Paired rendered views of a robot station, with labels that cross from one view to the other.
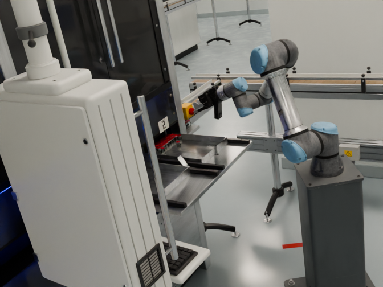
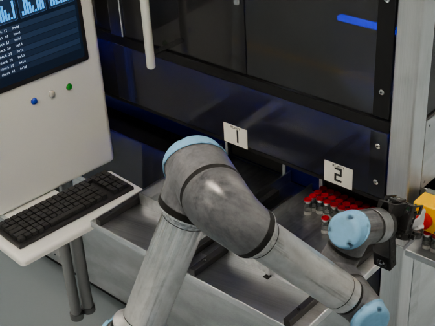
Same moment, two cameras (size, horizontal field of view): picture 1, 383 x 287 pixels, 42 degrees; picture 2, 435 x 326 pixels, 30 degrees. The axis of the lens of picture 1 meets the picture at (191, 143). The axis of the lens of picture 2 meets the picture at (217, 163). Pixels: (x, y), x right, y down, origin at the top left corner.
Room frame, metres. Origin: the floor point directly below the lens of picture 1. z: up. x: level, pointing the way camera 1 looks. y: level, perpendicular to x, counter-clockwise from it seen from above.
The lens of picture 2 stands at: (2.38, -1.63, 2.11)
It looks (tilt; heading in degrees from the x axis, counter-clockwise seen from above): 31 degrees down; 99
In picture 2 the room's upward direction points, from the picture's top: 4 degrees counter-clockwise
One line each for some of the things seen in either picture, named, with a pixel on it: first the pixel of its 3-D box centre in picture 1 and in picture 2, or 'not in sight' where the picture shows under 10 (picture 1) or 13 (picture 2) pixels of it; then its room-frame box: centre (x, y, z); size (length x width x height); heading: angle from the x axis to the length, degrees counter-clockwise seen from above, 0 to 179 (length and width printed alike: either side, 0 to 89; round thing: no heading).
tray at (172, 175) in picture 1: (144, 179); (216, 187); (2.08, 0.24, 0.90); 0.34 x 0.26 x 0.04; 55
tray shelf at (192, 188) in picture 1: (177, 168); (247, 228); (2.18, 0.09, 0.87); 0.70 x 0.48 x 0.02; 145
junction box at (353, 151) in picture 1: (349, 152); not in sight; (2.76, -0.94, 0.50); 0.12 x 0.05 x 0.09; 55
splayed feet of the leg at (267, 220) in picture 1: (278, 196); not in sight; (3.11, -0.54, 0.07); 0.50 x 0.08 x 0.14; 145
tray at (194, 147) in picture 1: (186, 147); (311, 235); (2.35, 0.03, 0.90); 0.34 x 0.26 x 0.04; 55
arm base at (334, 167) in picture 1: (326, 160); not in sight; (2.06, -0.60, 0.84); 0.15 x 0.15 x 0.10
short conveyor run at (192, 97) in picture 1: (191, 104); not in sight; (2.95, -0.04, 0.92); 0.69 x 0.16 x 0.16; 145
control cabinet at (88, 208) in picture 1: (78, 189); (10, 66); (1.49, 0.39, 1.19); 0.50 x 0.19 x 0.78; 51
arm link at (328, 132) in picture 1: (323, 137); not in sight; (2.05, -0.59, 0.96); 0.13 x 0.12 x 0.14; 115
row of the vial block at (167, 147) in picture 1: (168, 144); (337, 213); (2.41, 0.12, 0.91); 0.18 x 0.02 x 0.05; 145
